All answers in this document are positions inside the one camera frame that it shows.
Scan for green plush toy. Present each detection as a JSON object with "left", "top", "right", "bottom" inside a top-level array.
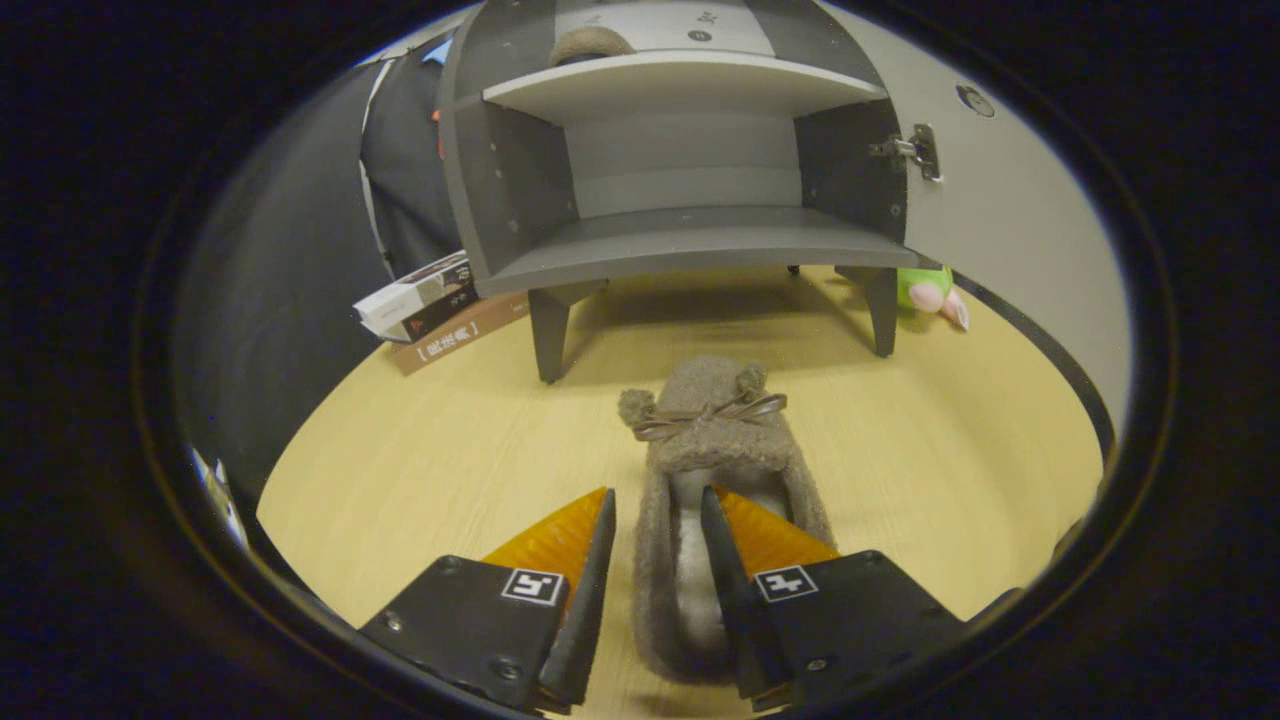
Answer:
[{"left": 897, "top": 265, "right": 971, "bottom": 331}]

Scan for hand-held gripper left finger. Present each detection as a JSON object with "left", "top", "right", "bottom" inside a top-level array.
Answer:
[{"left": 358, "top": 487, "right": 618, "bottom": 716}]

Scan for brown book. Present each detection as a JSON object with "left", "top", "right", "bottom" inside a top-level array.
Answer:
[{"left": 390, "top": 292, "right": 531, "bottom": 377}]

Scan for black book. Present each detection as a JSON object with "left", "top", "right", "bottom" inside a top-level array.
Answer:
[{"left": 385, "top": 285, "right": 479, "bottom": 344}]

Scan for metal door hinge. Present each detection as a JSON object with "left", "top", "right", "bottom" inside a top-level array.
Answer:
[{"left": 870, "top": 123, "right": 943, "bottom": 183}]

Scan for grey shoe cabinet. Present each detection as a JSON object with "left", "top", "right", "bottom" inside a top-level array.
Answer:
[{"left": 440, "top": 0, "right": 946, "bottom": 386}]

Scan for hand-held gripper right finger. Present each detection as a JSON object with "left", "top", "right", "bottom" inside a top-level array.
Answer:
[{"left": 700, "top": 486, "right": 969, "bottom": 713}]

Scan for brown fuzzy shoe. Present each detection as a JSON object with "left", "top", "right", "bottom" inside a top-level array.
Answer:
[
  {"left": 548, "top": 25, "right": 636, "bottom": 69},
  {"left": 618, "top": 355, "right": 836, "bottom": 686}
]

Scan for black backdrop cloth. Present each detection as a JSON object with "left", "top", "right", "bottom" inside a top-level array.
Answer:
[{"left": 175, "top": 35, "right": 471, "bottom": 501}]

